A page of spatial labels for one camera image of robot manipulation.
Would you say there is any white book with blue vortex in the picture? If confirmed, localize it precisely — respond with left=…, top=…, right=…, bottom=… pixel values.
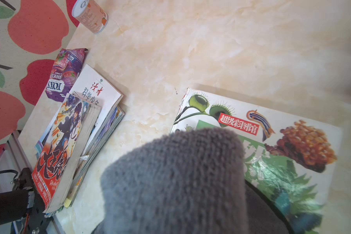
left=69, top=64, right=123, bottom=153

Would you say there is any purple candy bag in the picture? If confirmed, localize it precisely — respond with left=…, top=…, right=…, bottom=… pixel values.
left=45, top=48, right=88, bottom=102

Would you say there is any red green cover book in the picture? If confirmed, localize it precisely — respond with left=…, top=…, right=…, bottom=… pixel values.
left=171, top=89, right=343, bottom=234

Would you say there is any red black manga book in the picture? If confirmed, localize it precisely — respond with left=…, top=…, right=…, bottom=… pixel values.
left=32, top=94, right=101, bottom=214

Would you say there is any grey green microfibre cloth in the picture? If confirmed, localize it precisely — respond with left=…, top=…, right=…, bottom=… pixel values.
left=94, top=128, right=292, bottom=234

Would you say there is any blue robot sunflower magazine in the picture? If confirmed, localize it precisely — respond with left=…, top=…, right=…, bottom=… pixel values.
left=44, top=105, right=125, bottom=218

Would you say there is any clear tape roll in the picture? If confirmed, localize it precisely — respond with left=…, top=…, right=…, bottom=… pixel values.
left=72, top=0, right=109, bottom=34

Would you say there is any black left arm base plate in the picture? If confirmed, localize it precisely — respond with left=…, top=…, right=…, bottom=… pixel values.
left=11, top=168, right=53, bottom=234

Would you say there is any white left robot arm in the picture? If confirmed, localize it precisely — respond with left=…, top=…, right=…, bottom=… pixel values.
left=0, top=168, right=35, bottom=225

